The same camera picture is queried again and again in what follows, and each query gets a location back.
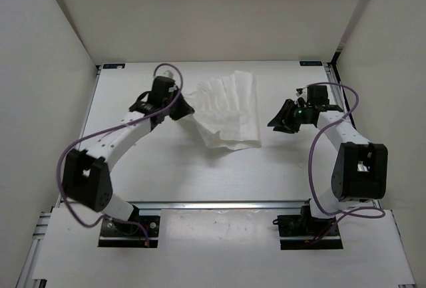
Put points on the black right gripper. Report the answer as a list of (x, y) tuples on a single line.
[(283, 118)]

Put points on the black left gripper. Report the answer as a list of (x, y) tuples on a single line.
[(184, 110)]

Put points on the white pleated skirt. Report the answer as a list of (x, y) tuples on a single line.
[(226, 111)]

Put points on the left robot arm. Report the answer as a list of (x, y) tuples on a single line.
[(86, 175)]

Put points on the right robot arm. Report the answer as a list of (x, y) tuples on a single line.
[(360, 171)]

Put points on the blue label right corner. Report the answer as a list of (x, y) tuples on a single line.
[(311, 64)]

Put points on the blue label corner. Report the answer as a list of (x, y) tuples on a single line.
[(311, 64), (114, 65)]

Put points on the blue label left corner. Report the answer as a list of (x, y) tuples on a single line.
[(114, 65)]

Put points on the white front foam board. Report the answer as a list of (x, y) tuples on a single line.
[(234, 248)]

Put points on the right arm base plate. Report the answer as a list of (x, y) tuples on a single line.
[(307, 233)]

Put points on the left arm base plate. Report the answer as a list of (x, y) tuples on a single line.
[(130, 236)]

